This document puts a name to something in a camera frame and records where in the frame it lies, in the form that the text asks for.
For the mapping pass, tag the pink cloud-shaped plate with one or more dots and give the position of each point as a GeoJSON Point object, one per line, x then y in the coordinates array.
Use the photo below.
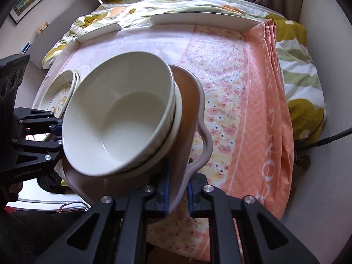
{"type": "Point", "coordinates": [187, 115]}

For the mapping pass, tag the grey headboard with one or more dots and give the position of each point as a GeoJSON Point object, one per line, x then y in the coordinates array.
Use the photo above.
{"type": "Point", "coordinates": [68, 13]}

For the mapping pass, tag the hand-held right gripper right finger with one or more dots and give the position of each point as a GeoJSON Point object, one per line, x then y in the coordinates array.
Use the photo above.
{"type": "Point", "coordinates": [190, 202]}

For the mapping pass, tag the small plush toy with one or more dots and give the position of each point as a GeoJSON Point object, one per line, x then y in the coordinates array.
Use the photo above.
{"type": "Point", "coordinates": [42, 28]}

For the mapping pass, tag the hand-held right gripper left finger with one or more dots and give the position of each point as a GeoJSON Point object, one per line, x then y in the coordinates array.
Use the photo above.
{"type": "Point", "coordinates": [165, 189]}

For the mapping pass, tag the blue box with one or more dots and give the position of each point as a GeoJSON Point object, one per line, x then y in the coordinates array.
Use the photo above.
{"type": "Point", "coordinates": [26, 46]}

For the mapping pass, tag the black cloth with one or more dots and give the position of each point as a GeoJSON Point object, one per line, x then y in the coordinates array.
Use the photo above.
{"type": "Point", "coordinates": [51, 183]}

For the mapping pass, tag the white bowl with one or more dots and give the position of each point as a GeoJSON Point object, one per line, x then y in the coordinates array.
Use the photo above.
{"type": "Point", "coordinates": [118, 110]}

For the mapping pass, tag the person's left hand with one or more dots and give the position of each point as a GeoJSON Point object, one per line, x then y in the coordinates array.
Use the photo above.
{"type": "Point", "coordinates": [15, 192]}

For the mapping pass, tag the white deep plate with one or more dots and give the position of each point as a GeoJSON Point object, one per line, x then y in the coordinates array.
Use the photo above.
{"type": "Point", "coordinates": [177, 115]}

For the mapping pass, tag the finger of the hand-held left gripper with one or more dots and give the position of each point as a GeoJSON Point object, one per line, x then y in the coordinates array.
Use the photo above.
{"type": "Point", "coordinates": [48, 158]}
{"type": "Point", "coordinates": [56, 128]}

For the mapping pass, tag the orange floral towel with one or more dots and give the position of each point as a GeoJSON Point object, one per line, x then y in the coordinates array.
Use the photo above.
{"type": "Point", "coordinates": [233, 88]}

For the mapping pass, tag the floral blanket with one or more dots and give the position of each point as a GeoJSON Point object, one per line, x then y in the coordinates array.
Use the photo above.
{"type": "Point", "coordinates": [297, 60]}

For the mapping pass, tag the white rectangular plate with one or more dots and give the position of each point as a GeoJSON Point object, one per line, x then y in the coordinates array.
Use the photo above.
{"type": "Point", "coordinates": [203, 20]}
{"type": "Point", "coordinates": [99, 33]}

